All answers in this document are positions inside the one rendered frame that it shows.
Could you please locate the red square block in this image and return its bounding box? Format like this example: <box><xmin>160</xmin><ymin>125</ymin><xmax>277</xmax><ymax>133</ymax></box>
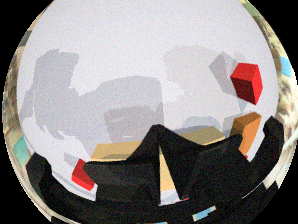
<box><xmin>72</xmin><ymin>159</ymin><xmax>94</xmax><ymax>190</ymax></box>
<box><xmin>230</xmin><ymin>63</ymin><xmax>262</xmax><ymax>105</ymax></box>

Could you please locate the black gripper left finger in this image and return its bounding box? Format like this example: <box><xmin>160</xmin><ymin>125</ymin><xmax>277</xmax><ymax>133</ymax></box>
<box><xmin>82</xmin><ymin>125</ymin><xmax>161</xmax><ymax>205</ymax></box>

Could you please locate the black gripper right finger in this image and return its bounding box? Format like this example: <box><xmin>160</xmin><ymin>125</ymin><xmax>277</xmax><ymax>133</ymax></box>
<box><xmin>157</xmin><ymin>124</ymin><xmax>243</xmax><ymax>200</ymax></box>

